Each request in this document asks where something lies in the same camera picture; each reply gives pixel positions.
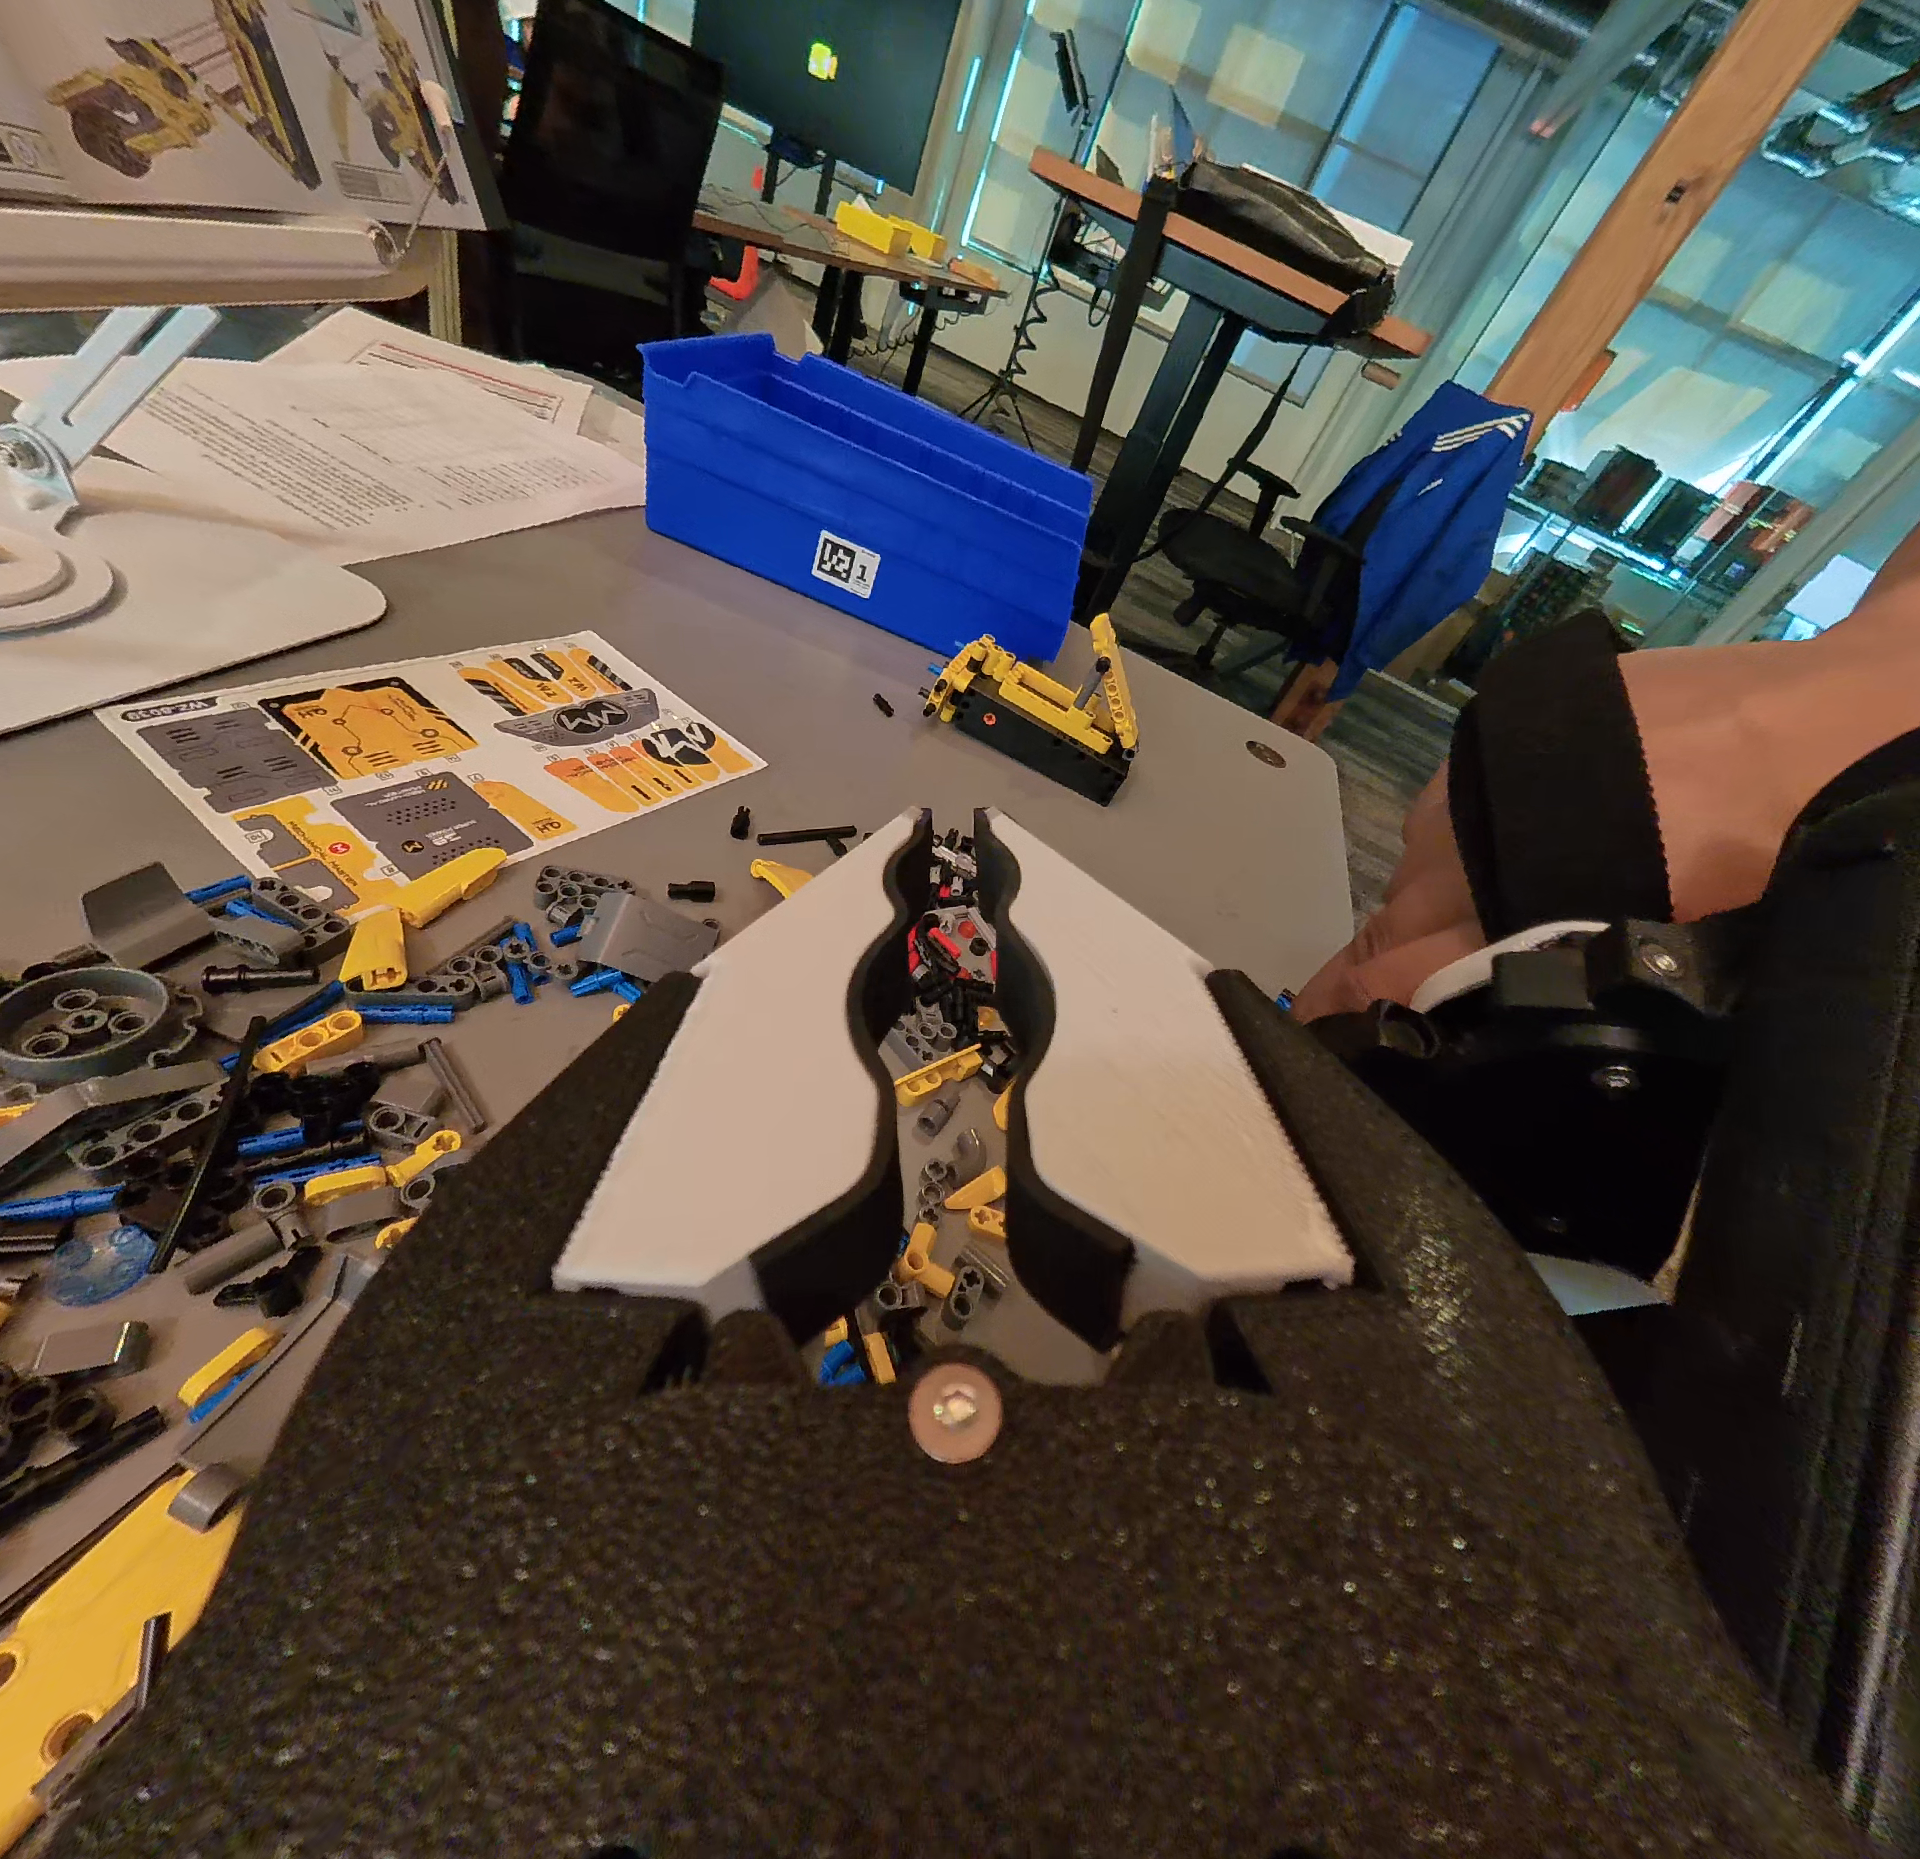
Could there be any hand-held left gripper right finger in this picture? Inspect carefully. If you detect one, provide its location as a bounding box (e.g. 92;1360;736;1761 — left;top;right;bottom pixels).
973;808;1355;1353

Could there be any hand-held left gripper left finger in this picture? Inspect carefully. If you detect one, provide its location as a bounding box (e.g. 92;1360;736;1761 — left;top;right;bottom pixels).
549;808;921;1353

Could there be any person's right hand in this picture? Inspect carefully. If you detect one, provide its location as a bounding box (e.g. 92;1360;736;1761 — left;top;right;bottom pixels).
1293;576;1920;1019

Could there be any yellow black toy brick model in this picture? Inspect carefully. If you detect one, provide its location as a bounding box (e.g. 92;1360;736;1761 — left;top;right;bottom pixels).
921;616;1141;808

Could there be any pile of toy brick pieces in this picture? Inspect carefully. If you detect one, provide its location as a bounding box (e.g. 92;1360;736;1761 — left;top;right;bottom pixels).
0;819;1052;1460

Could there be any toy sticker sheet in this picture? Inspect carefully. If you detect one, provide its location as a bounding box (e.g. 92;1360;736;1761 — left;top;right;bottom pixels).
92;630;771;920

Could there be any blue jacket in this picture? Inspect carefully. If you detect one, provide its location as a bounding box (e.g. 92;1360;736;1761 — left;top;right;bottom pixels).
1317;376;1538;704

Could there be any bookshelf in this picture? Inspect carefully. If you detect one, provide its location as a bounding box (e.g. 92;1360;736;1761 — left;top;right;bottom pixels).
1511;452;1802;589

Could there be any dark grey toy panel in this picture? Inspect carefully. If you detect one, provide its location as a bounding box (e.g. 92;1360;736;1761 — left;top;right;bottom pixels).
81;863;220;975

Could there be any blue transparent toy dish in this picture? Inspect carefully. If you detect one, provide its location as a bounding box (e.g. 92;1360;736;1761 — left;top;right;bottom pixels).
40;1220;156;1308

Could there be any blue plastic bin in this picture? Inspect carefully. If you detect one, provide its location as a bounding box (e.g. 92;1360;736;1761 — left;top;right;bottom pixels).
634;326;1099;664

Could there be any printed paper sheet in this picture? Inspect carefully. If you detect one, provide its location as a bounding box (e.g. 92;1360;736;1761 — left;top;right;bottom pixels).
104;356;649;564
288;311;608;424

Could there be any black tripod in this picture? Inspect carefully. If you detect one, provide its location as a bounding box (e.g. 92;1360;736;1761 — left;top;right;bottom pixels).
957;267;1055;435

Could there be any large yellow toy panel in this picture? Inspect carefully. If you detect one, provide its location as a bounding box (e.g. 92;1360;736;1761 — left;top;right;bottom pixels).
0;1465;251;1819

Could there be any wooden standing desk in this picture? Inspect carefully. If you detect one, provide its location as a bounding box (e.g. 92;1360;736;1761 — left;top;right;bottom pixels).
1031;151;1438;622

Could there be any black bag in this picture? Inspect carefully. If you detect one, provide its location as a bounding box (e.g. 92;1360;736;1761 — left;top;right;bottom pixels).
1179;167;1413;336

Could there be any yellow box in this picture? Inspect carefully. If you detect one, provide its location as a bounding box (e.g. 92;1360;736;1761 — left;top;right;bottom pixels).
837;202;957;267

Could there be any large black monitor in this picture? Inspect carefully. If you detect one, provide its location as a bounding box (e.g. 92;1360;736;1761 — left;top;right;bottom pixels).
694;0;973;202

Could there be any toy instruction booklet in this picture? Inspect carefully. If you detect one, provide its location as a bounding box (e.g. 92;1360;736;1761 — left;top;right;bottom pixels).
0;0;517;234

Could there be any grey toy turntable ring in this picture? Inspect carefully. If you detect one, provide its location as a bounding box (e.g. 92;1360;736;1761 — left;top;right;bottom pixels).
0;965;175;1097

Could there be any wooden post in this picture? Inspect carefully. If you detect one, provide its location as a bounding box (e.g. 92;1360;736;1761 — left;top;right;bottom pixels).
1488;0;1911;424

